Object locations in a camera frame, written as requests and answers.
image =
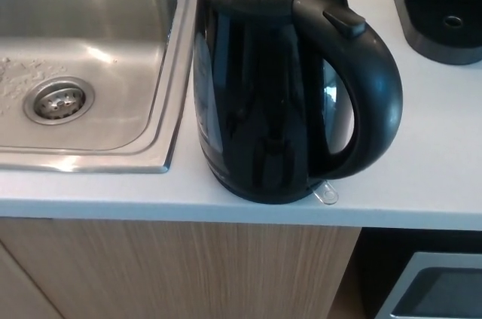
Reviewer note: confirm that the stainless steel sink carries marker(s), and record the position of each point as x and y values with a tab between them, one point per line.
94	70

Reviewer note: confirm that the metal sink drain strainer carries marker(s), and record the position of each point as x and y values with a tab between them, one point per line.
58	102

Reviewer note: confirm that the wood cabinet door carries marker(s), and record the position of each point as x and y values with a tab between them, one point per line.
188	270
22	285

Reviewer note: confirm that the silver under-counter appliance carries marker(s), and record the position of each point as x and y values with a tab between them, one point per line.
433	285

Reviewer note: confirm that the black electric kettle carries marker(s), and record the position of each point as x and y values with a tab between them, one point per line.
263	89

